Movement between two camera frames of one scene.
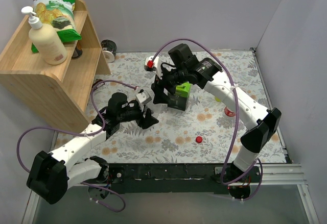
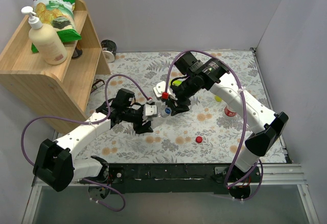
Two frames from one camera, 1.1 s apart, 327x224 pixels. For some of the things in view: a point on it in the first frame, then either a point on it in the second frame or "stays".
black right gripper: x=162 y=86 → x=177 y=99
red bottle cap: x=199 y=139 stays
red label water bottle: x=228 y=113 stays
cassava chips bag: x=54 y=5 stays
